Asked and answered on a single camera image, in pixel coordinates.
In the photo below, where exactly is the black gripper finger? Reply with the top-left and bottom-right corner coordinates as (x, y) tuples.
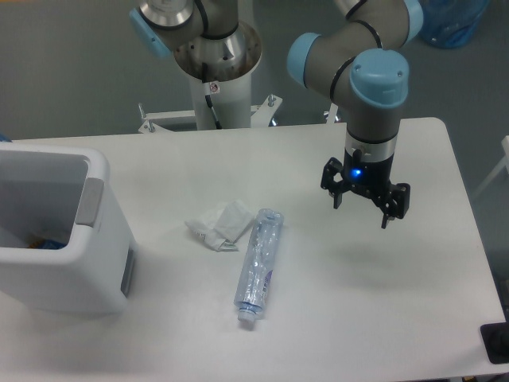
(375, 183), (410, 229)
(321, 157), (351, 209)

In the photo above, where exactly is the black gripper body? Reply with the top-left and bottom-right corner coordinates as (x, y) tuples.
(341, 151), (394, 197)

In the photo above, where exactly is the white paper wrapper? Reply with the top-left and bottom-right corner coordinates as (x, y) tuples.
(185, 200), (254, 252)

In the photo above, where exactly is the crushed clear plastic bottle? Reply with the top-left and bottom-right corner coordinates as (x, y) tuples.
(234, 209), (284, 324)

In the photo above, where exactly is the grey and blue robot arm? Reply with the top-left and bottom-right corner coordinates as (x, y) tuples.
(129, 1), (424, 222)

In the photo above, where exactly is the white trash can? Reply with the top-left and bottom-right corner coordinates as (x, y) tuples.
(1, 142), (136, 314)

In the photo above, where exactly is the trash inside can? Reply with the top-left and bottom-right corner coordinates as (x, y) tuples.
(27, 232), (68, 250)

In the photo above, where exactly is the blue plastic bag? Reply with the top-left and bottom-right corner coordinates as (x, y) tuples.
(419, 0), (490, 49)

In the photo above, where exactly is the white furniture frame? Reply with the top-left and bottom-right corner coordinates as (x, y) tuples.
(472, 135), (509, 200)

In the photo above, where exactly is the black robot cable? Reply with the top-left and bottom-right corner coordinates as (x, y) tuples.
(200, 61), (223, 130)

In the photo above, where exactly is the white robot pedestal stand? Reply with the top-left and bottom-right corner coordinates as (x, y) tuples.
(137, 21), (343, 134)

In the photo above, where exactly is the black clamp mount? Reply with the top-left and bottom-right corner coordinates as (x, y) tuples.
(480, 322), (508, 364)

